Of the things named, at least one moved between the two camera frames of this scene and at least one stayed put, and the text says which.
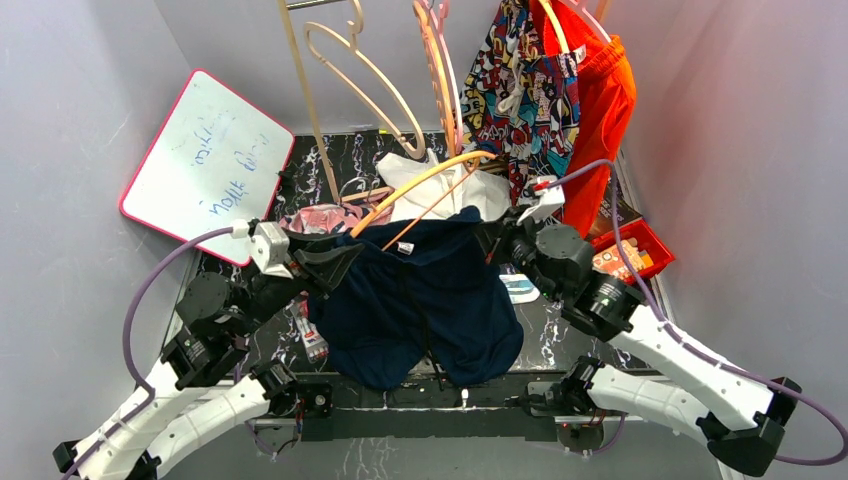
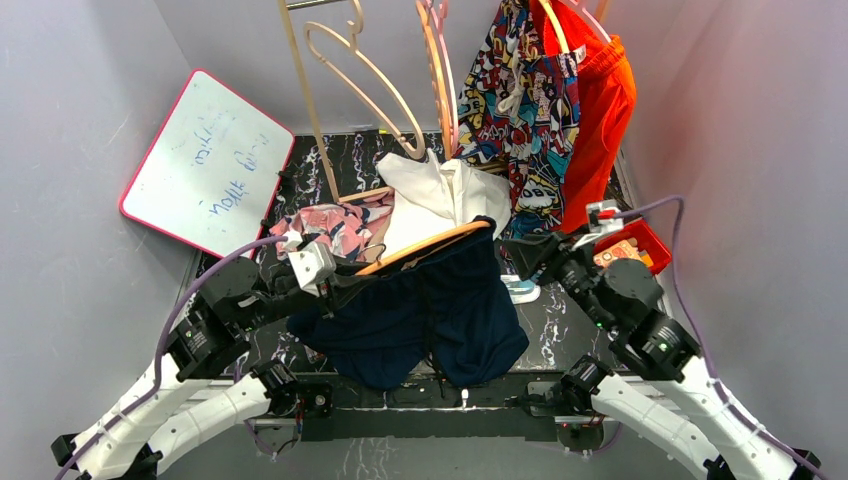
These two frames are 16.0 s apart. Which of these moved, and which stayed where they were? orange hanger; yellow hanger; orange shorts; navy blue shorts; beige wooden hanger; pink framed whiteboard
Moved: navy blue shorts; orange hanger
Stayed: yellow hanger; orange shorts; pink framed whiteboard; beige wooden hanger
